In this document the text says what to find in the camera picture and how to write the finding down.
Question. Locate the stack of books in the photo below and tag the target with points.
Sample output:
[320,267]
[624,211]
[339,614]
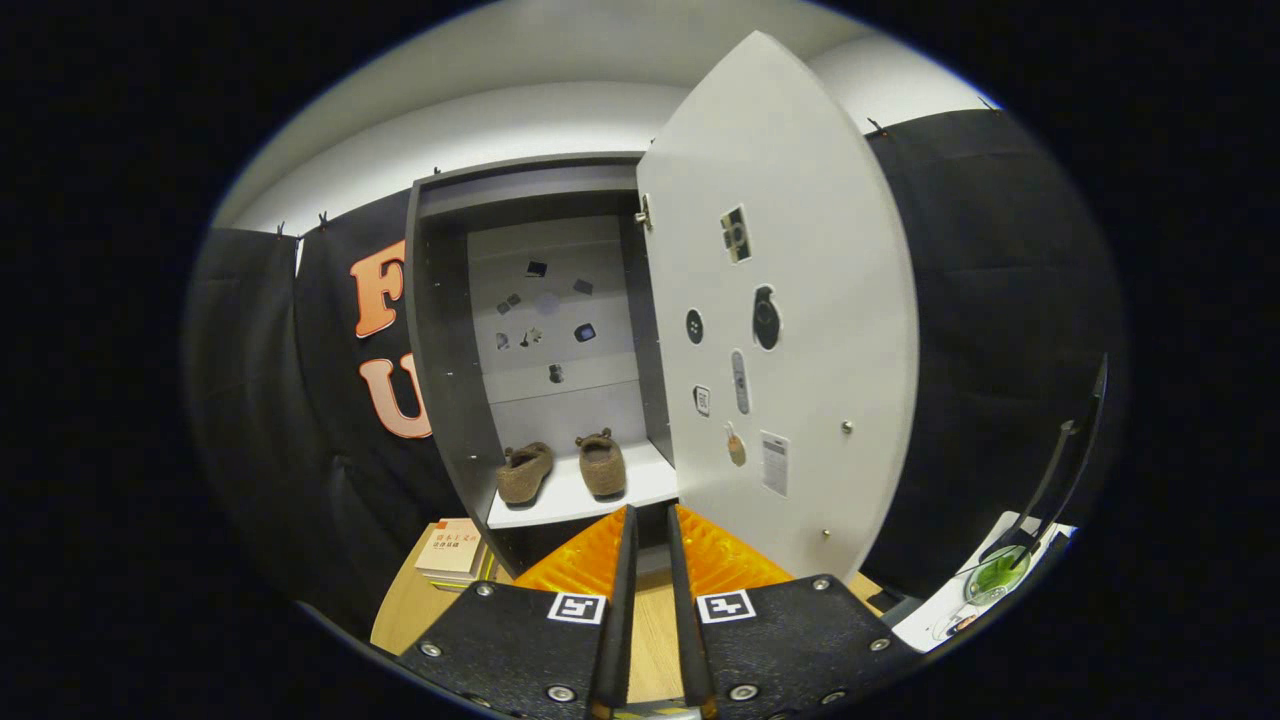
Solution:
[450,548]

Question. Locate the silver door hinge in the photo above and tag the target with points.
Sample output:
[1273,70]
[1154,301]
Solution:
[646,212]

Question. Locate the beige shoe cabinet door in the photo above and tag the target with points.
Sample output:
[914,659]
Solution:
[820,250]

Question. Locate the white cabinet shelf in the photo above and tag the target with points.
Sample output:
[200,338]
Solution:
[565,502]

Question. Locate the dark grey shoe cabinet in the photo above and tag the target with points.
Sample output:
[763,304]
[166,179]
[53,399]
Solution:
[440,350]

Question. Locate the green glass dish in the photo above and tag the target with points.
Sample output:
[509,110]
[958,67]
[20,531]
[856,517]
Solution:
[993,580]

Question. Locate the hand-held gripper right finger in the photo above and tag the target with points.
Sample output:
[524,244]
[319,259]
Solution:
[688,640]

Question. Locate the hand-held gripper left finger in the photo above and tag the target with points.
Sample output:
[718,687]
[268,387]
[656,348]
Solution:
[618,640]

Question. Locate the white side table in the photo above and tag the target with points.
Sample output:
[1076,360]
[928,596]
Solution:
[935,615]

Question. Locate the brown fuzzy shoe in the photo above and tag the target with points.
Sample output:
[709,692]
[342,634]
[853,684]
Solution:
[602,468]
[522,478]

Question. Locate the black backdrop cloth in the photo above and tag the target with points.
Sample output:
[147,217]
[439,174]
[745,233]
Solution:
[1000,300]

